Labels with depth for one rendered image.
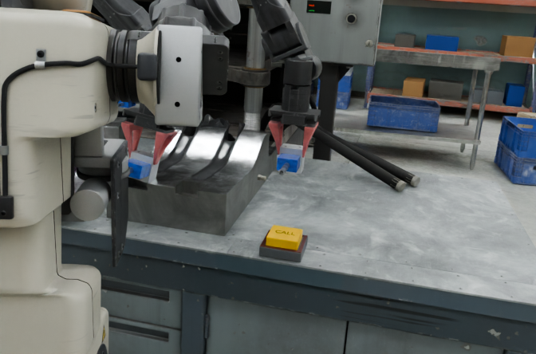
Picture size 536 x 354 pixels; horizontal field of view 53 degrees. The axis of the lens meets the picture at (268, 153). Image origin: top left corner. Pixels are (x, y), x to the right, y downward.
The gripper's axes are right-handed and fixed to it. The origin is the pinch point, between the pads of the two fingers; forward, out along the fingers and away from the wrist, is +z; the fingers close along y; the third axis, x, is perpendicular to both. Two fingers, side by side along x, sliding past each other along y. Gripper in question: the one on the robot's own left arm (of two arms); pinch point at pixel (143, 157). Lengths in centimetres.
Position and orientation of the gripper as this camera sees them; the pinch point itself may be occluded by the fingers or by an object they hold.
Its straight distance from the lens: 112.3
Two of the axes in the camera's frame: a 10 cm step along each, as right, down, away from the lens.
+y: -9.5, -2.5, 1.7
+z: -2.3, 9.6, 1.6
